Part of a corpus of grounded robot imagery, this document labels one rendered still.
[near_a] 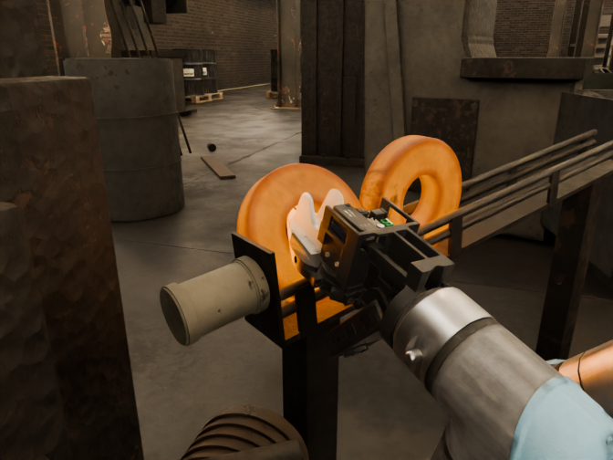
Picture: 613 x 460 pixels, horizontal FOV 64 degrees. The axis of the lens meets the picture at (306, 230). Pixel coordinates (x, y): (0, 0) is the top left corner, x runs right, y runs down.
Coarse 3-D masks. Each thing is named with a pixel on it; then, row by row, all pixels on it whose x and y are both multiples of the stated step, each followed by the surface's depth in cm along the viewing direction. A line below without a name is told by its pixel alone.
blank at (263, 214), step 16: (272, 176) 53; (288, 176) 54; (304, 176) 55; (320, 176) 56; (336, 176) 57; (256, 192) 52; (272, 192) 52; (288, 192) 53; (304, 192) 54; (320, 192) 56; (352, 192) 58; (240, 208) 53; (256, 208) 51; (272, 208) 52; (288, 208) 53; (240, 224) 52; (256, 224) 51; (272, 224) 52; (256, 240) 50; (272, 240) 51; (288, 256) 52; (288, 272) 51
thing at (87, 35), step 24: (48, 0) 376; (72, 0) 384; (96, 0) 383; (288, 0) 817; (600, 0) 1097; (72, 24) 390; (96, 24) 385; (288, 24) 829; (552, 24) 1563; (72, 48) 398; (96, 48) 388; (288, 48) 842; (552, 48) 1583; (288, 72) 855; (288, 96) 869
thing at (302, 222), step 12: (300, 204) 50; (312, 204) 49; (288, 216) 54; (300, 216) 51; (312, 216) 49; (288, 228) 52; (300, 228) 51; (312, 228) 49; (300, 240) 50; (312, 240) 49; (312, 252) 48
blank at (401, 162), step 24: (408, 144) 57; (432, 144) 59; (384, 168) 57; (408, 168) 58; (432, 168) 60; (456, 168) 63; (360, 192) 59; (384, 192) 57; (432, 192) 63; (456, 192) 65; (432, 216) 63
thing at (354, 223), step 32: (320, 224) 45; (352, 224) 43; (384, 224) 44; (416, 224) 44; (352, 256) 42; (384, 256) 41; (416, 256) 40; (320, 288) 47; (352, 288) 44; (384, 288) 42; (416, 288) 38; (384, 320) 39
